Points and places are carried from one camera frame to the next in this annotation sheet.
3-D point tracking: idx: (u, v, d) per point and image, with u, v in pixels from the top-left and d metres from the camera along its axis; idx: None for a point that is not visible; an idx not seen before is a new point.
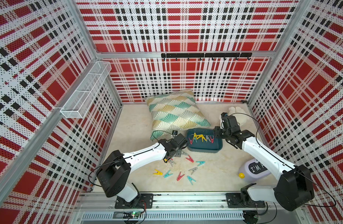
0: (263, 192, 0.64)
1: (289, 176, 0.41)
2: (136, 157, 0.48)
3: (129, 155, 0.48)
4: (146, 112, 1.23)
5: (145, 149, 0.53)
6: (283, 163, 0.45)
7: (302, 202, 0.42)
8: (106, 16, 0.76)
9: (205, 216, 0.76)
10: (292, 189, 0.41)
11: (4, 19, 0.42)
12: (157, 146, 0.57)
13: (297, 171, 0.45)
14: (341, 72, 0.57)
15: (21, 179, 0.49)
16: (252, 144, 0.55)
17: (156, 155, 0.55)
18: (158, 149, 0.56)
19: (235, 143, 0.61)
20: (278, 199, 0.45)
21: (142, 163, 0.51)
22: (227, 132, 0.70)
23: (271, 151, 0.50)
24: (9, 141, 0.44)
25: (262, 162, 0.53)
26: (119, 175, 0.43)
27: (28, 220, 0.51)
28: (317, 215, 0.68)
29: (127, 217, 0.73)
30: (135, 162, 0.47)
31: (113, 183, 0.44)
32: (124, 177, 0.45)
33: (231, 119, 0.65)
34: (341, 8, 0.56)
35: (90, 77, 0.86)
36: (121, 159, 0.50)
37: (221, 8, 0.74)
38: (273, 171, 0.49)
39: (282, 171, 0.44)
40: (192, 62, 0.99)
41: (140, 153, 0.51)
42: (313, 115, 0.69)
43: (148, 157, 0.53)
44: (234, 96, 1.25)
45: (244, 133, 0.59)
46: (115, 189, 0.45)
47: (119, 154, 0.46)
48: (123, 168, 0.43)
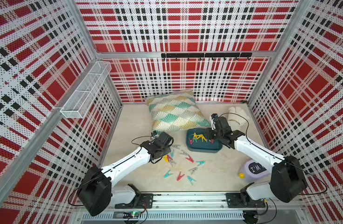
0: (261, 189, 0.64)
1: (280, 167, 0.43)
2: (117, 168, 0.46)
3: (109, 168, 0.45)
4: (146, 112, 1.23)
5: (126, 158, 0.50)
6: (274, 156, 0.47)
7: (296, 192, 0.43)
8: (106, 16, 0.76)
9: (205, 216, 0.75)
10: (285, 179, 0.42)
11: (4, 19, 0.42)
12: (138, 151, 0.55)
13: (288, 162, 0.46)
14: (341, 72, 0.57)
15: (20, 179, 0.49)
16: (243, 143, 0.57)
17: (138, 161, 0.53)
18: (140, 154, 0.54)
19: (228, 144, 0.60)
20: (274, 192, 0.51)
21: (124, 172, 0.48)
22: (220, 133, 0.72)
23: (261, 145, 0.52)
24: (8, 141, 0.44)
25: (254, 158, 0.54)
26: (101, 192, 0.41)
27: (28, 220, 0.51)
28: (317, 215, 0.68)
29: (127, 217, 0.73)
30: (115, 174, 0.44)
31: (94, 201, 0.42)
32: (107, 192, 0.42)
33: (222, 120, 0.67)
34: (341, 8, 0.56)
35: (90, 77, 0.86)
36: (101, 174, 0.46)
37: (221, 8, 0.74)
38: (265, 164, 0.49)
39: (273, 164, 0.46)
40: (192, 62, 0.99)
41: (121, 163, 0.48)
42: (313, 115, 0.69)
43: (130, 165, 0.50)
44: (234, 96, 1.25)
45: (236, 133, 0.61)
46: (99, 206, 0.42)
47: (97, 169, 0.44)
48: (103, 184, 0.41)
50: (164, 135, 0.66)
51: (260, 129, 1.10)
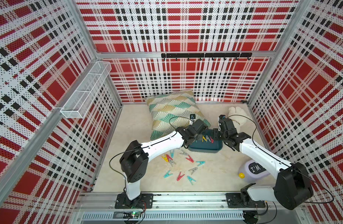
0: (263, 192, 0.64)
1: (287, 174, 0.42)
2: (153, 146, 0.50)
3: (147, 145, 0.50)
4: (146, 112, 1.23)
5: (162, 139, 0.54)
6: (280, 162, 0.46)
7: (301, 199, 0.42)
8: (106, 16, 0.76)
9: (204, 216, 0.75)
10: (291, 186, 0.41)
11: (4, 19, 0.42)
12: (173, 135, 0.57)
13: (294, 169, 0.45)
14: (341, 72, 0.57)
15: (20, 179, 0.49)
16: (249, 146, 0.56)
17: (172, 144, 0.56)
18: (175, 138, 0.56)
19: (234, 146, 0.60)
20: (278, 198, 0.49)
21: (158, 153, 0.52)
22: (224, 135, 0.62)
23: (267, 150, 0.51)
24: (8, 141, 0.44)
25: (259, 162, 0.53)
26: (139, 164, 0.46)
27: (28, 220, 0.51)
28: (317, 215, 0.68)
29: (127, 217, 0.73)
30: (152, 151, 0.48)
31: (134, 171, 0.47)
32: (144, 165, 0.48)
33: (227, 122, 0.67)
34: (341, 8, 0.56)
35: (90, 77, 0.86)
36: (140, 149, 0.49)
37: (221, 8, 0.74)
38: (270, 170, 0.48)
39: (279, 170, 0.45)
40: (192, 62, 0.99)
41: (157, 142, 0.52)
42: (313, 115, 0.69)
43: (166, 146, 0.54)
44: (234, 96, 1.25)
45: (241, 136, 0.60)
46: (136, 176, 0.49)
47: (137, 143, 0.49)
48: (142, 158, 0.46)
50: (199, 122, 0.65)
51: (260, 129, 1.10)
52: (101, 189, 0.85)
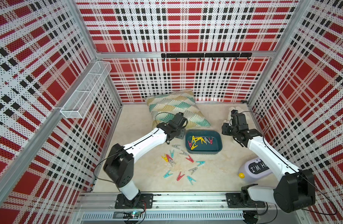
0: (264, 193, 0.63)
1: (291, 178, 0.41)
2: (137, 146, 0.49)
3: (130, 145, 0.49)
4: (146, 112, 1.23)
5: (144, 137, 0.53)
6: (287, 165, 0.44)
7: (301, 205, 0.41)
8: (106, 16, 0.76)
9: (205, 216, 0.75)
10: (292, 191, 0.40)
11: (3, 19, 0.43)
12: (155, 131, 0.57)
13: (301, 175, 0.44)
14: (341, 72, 0.57)
15: (20, 179, 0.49)
16: (258, 143, 0.55)
17: (157, 140, 0.56)
18: (157, 134, 0.56)
19: (242, 141, 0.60)
20: (277, 199, 0.47)
21: (145, 150, 0.52)
22: (234, 129, 0.70)
23: (276, 151, 0.49)
24: (9, 141, 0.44)
25: (265, 162, 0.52)
26: (125, 166, 0.45)
27: (28, 220, 0.51)
28: (317, 215, 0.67)
29: (127, 217, 0.73)
30: (136, 151, 0.47)
31: (120, 173, 0.46)
32: (130, 166, 0.46)
33: (240, 116, 0.65)
34: (341, 8, 0.56)
35: (90, 77, 0.86)
36: (123, 150, 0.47)
37: (221, 8, 0.74)
38: (276, 171, 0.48)
39: (284, 173, 0.44)
40: (192, 62, 0.99)
41: (140, 141, 0.51)
42: (313, 115, 0.69)
43: (149, 143, 0.52)
44: (234, 96, 1.25)
45: (252, 132, 0.58)
46: (124, 179, 0.47)
47: (119, 146, 0.47)
48: (127, 159, 0.44)
50: (179, 116, 0.67)
51: (260, 129, 1.10)
52: (101, 189, 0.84)
